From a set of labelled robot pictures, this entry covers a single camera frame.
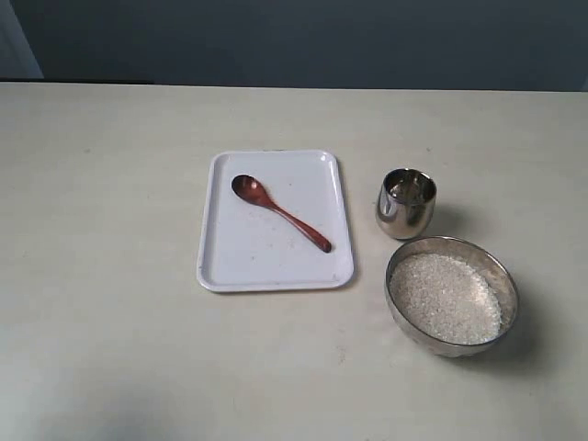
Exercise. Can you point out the brown wooden spoon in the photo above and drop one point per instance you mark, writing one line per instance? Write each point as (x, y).
(250, 190)

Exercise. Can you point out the small steel cup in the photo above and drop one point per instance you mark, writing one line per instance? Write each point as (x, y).
(406, 203)

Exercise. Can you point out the steel bowl of rice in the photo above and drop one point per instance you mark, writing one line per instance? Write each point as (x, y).
(450, 296)

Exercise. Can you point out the white plastic tray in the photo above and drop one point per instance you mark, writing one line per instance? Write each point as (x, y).
(246, 248)

